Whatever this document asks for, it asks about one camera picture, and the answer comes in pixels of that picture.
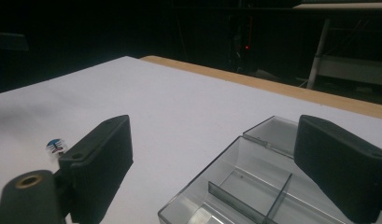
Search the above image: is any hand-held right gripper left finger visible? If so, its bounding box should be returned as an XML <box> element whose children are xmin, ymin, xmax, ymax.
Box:
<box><xmin>58</xmin><ymin>114</ymin><xmax>134</xmax><ymax>224</ymax></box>

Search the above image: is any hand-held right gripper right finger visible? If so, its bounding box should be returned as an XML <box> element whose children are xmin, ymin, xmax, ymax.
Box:
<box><xmin>293</xmin><ymin>114</ymin><xmax>382</xmax><ymax>224</ymax></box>

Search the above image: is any small white blue printed item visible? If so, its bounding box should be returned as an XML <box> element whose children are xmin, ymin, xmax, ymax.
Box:
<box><xmin>45</xmin><ymin>138</ymin><xmax>68</xmax><ymax>159</ymax></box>

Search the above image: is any clear grey plastic compartment box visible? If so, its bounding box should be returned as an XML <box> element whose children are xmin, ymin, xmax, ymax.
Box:
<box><xmin>157</xmin><ymin>115</ymin><xmax>361</xmax><ymax>224</ymax></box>

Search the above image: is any dark monitor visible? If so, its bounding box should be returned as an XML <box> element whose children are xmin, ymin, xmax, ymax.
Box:
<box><xmin>0</xmin><ymin>31</ymin><xmax>30</xmax><ymax>52</ymax></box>

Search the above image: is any dark stand with red light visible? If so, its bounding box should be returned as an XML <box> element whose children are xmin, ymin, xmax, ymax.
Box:
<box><xmin>225</xmin><ymin>0</ymin><xmax>258</xmax><ymax>73</ymax></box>

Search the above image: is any white metal frame table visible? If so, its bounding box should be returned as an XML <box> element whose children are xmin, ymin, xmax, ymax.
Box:
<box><xmin>292</xmin><ymin>2</ymin><xmax>382</xmax><ymax>91</ymax></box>

